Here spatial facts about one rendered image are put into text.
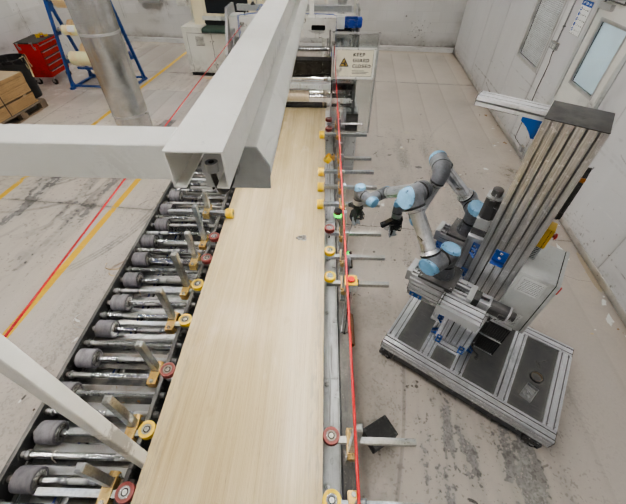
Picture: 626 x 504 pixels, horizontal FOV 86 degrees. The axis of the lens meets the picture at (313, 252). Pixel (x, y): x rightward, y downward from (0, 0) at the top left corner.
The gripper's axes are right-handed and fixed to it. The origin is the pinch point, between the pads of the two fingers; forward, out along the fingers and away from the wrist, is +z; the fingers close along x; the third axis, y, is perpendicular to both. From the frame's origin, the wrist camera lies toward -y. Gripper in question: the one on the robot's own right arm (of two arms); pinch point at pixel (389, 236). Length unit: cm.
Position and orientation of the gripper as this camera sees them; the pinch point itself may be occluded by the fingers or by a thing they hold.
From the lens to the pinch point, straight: 276.8
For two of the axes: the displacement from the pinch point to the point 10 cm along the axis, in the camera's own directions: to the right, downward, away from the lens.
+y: 10.0, 0.2, -0.2
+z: -0.1, 7.0, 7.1
